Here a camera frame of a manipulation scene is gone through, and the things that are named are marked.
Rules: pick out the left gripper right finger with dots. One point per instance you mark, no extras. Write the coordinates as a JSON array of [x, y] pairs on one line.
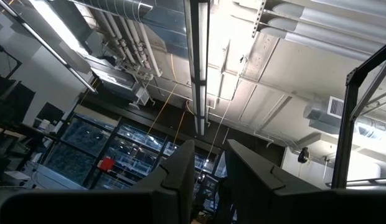
[[249, 186]]

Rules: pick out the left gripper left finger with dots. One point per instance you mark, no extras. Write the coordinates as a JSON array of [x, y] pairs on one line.
[[174, 186]]

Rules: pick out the small red box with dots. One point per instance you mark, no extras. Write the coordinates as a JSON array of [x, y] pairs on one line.
[[107, 164]]

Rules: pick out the long ceiling light fixture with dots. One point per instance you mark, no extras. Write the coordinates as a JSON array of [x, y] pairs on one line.
[[202, 46]]

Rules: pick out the dark room monitor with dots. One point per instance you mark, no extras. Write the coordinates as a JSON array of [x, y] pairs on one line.
[[49, 113]]

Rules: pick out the dark glazed window wall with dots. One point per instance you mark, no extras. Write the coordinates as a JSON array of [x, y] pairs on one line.
[[84, 137]]

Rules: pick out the black aluminium rig frame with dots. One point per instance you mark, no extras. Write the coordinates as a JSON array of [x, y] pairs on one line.
[[348, 124]]

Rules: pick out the white wall vent grille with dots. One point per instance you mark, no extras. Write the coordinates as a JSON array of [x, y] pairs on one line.
[[336, 107]]

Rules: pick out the large silver ceiling duct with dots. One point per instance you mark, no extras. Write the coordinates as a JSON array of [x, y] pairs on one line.
[[320, 31]]

